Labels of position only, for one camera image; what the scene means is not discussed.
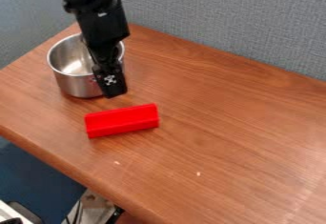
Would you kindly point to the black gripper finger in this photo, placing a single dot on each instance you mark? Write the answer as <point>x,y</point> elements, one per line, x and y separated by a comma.
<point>110,79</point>

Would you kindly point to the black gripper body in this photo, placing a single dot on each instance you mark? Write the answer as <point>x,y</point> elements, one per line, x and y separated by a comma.
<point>103,25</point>

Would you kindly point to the stainless steel pot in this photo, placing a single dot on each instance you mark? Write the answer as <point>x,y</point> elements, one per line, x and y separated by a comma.
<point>71,63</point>

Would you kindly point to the red rectangular block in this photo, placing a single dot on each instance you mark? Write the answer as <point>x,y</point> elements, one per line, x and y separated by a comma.
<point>122,120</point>

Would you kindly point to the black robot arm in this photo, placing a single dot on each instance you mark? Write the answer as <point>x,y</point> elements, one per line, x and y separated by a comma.
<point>103,24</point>

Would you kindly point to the white object at corner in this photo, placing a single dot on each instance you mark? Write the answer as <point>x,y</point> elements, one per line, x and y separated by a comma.
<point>9,213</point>

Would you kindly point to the metal table leg bracket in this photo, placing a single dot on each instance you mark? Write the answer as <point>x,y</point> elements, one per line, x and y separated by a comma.
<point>94,210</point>

